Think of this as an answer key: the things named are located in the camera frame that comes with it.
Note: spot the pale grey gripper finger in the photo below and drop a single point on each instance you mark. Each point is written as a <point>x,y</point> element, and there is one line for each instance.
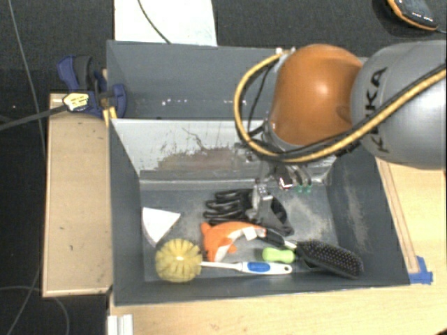
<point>271,212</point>
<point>262,201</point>

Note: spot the orange toy fish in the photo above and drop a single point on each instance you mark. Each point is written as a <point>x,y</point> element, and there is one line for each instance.
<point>223,239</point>

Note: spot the black bristle brush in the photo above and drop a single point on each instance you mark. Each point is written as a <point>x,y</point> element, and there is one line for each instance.
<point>330,258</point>

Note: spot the white wedge block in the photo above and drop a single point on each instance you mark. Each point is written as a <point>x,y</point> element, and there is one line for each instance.
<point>157,223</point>

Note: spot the grey metal bin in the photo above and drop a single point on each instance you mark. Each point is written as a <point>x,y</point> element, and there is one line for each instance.
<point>167,82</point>

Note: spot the pale wood board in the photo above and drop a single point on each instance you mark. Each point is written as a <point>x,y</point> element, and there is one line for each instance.
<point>78,201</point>

